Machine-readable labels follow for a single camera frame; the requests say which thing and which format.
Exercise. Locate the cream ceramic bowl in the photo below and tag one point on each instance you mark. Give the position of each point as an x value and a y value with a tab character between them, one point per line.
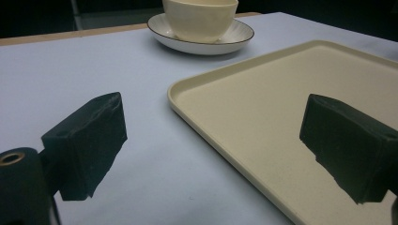
200	22

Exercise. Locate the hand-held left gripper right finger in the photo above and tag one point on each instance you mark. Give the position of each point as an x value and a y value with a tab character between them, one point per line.
350	146

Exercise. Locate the white plate with dark rim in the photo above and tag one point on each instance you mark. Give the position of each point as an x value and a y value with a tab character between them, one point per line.
237	34

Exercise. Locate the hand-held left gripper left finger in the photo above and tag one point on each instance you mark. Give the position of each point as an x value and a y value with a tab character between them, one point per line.
87	143

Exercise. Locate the beige plastic tray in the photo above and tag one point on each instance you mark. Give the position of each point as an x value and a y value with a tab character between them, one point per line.
281	125

